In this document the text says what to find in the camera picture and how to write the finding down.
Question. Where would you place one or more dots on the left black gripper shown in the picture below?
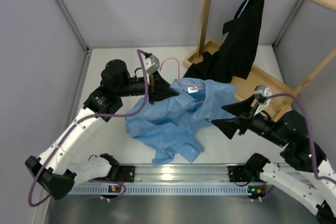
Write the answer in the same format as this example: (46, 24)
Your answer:
(159, 88)

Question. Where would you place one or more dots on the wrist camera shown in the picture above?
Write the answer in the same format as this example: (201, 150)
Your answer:
(261, 93)
(152, 63)

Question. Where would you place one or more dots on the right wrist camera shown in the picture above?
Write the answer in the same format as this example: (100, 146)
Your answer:
(261, 93)

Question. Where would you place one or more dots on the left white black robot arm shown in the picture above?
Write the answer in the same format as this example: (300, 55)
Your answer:
(53, 169)

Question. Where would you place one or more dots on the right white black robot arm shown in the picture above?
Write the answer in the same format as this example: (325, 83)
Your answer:
(293, 133)

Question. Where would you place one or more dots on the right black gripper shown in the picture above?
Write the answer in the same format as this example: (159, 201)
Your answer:
(229, 126)

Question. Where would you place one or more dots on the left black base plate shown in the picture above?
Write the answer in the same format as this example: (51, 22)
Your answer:
(125, 174)

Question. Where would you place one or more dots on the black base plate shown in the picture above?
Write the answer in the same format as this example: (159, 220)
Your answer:
(237, 174)
(125, 174)

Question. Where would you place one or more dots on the wooden clothes rack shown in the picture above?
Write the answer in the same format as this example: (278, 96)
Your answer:
(257, 76)

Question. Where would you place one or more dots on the black shirt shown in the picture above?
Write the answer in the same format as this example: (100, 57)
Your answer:
(237, 53)

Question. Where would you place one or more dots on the grey slotted cable duct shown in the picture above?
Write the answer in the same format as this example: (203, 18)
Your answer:
(171, 190)

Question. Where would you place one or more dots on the aluminium mounting rail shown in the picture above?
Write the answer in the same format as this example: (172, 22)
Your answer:
(181, 174)

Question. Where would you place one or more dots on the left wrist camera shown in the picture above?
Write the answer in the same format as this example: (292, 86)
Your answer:
(152, 63)

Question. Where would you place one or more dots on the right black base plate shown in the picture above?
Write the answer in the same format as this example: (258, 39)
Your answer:
(237, 174)

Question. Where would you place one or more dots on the light blue shirt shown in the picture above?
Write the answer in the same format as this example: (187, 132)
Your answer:
(169, 126)

